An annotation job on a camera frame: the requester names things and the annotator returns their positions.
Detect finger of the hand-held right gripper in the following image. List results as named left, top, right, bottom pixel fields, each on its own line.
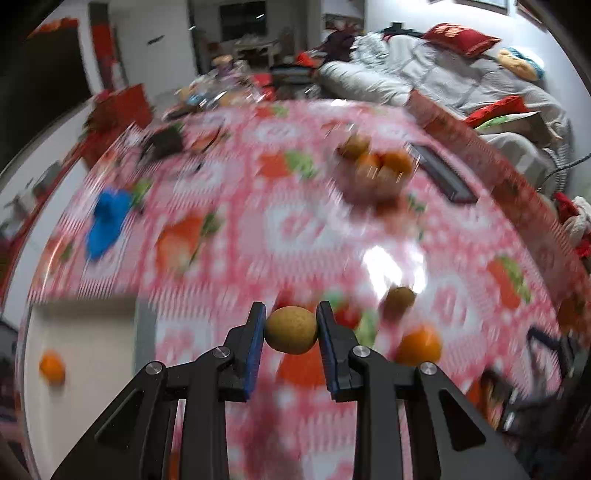
left=478, top=367, right=527, bottom=435
left=525, top=325, right=572, bottom=402

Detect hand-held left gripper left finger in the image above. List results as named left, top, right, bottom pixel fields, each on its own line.
left=51, top=302, right=267, bottom=480

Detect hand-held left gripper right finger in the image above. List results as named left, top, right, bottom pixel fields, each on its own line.
left=318, top=301, right=529, bottom=480

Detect brown longan fruit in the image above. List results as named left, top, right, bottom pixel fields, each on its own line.
left=264, top=305, right=320, bottom=356
left=380, top=285, right=417, bottom=322

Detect small orange mandarin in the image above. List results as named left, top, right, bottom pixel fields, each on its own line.
left=382, top=151, right=414, bottom=180
left=357, top=154, right=383, bottom=180
left=394, top=325, right=443, bottom=366
left=39, top=350, right=66, bottom=387

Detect white shallow cardboard tray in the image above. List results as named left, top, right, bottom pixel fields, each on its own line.
left=18, top=295, right=158, bottom=480

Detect white plush toy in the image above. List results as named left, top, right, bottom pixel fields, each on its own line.
left=554, top=191, right=591, bottom=259

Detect clear glass bowl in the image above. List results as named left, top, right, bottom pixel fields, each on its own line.
left=335, top=134, right=415, bottom=204

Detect pale peeled citrus fruit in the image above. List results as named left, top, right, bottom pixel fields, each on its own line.
left=365, top=168, right=404, bottom=197

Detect black smartphone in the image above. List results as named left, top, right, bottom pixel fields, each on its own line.
left=410, top=143, right=478, bottom=204

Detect blue disposable glove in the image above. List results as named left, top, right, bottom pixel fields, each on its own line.
left=87, top=188, right=136, bottom=262

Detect brown round fruit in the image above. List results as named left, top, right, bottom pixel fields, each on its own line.
left=338, top=134, right=371, bottom=161

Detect beige printed cushion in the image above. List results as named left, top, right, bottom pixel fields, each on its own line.
left=475, top=111, right=557, bottom=148

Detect plain red cushion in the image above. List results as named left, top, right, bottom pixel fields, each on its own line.
left=464, top=96, right=527, bottom=127

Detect black power adapter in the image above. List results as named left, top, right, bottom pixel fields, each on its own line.
left=143, top=127, right=184, bottom=158

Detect pile of packaged snacks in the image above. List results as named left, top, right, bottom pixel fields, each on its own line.
left=178, top=55, right=278, bottom=109

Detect grey white sofa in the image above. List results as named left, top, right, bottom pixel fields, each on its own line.
left=318, top=34, right=573, bottom=195

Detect yellow blue plush toy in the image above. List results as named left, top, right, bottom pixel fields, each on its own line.
left=498, top=46, right=546, bottom=80

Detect tall red gift box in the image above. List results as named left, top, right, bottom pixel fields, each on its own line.
left=90, top=84, right=153, bottom=141

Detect black framed tablet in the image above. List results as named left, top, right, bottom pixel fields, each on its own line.
left=270, top=65, right=319, bottom=86

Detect red embroidered cushion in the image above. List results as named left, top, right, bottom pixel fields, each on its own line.
left=422, top=23, right=502, bottom=58

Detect white side table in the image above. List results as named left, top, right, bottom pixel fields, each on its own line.
left=233, top=39, right=278, bottom=61

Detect grey crumpled blanket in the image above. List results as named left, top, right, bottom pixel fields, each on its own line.
left=351, top=34, right=416, bottom=70

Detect dark maroon garment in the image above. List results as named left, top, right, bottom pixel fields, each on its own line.
left=318, top=30, right=365, bottom=63

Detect dark window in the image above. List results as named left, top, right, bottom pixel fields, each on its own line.
left=219, top=0, right=269, bottom=42

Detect black flat television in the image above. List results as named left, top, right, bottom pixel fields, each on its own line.
left=0, top=18, right=93, bottom=158

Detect red wall hanging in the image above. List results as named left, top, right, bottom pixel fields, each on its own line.
left=90, top=23, right=125, bottom=90

